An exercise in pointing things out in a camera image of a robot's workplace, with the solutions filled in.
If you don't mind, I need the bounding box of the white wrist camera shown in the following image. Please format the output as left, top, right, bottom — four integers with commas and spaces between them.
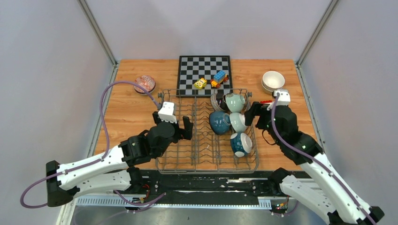
267, 89, 291, 111
158, 101, 177, 124

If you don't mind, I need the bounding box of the mint green bowl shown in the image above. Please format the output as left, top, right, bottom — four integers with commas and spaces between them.
224, 93, 245, 113

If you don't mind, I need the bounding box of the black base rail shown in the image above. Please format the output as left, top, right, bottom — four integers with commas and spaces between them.
102, 169, 293, 209

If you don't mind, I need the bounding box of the blue zigzag bowl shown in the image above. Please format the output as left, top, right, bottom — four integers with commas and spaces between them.
134, 75, 156, 93

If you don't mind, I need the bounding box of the beige floral bowl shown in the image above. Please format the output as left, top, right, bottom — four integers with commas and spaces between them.
261, 83, 274, 95

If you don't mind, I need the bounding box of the blue orange toy truck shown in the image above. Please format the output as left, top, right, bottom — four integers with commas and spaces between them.
210, 70, 229, 89

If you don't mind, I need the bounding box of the yellow toy car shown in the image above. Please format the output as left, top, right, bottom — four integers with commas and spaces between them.
193, 78, 207, 89

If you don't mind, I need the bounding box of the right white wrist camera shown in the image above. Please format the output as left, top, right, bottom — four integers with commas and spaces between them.
267, 89, 291, 111

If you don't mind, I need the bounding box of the light blue striped bowl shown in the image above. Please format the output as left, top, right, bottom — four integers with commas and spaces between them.
230, 112, 247, 133

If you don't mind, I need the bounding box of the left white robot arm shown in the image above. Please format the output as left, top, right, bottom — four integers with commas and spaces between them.
46, 112, 193, 207

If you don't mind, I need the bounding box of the grey wire dish rack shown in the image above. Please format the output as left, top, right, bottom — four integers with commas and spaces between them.
155, 89, 260, 173

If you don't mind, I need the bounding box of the black patterned bowl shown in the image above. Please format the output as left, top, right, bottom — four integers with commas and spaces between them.
210, 93, 228, 112

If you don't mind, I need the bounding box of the black white checkerboard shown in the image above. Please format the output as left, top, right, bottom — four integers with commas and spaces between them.
176, 55, 233, 98

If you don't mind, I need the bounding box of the teal white dotted bowl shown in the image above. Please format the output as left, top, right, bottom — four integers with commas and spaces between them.
230, 133, 253, 158

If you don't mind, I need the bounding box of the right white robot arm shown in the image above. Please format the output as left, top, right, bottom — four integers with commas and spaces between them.
244, 102, 385, 225

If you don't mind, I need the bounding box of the dark teal glazed bowl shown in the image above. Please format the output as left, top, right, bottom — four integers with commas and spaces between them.
209, 111, 231, 135

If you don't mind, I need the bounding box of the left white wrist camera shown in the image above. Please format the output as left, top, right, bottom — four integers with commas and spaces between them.
158, 101, 177, 124

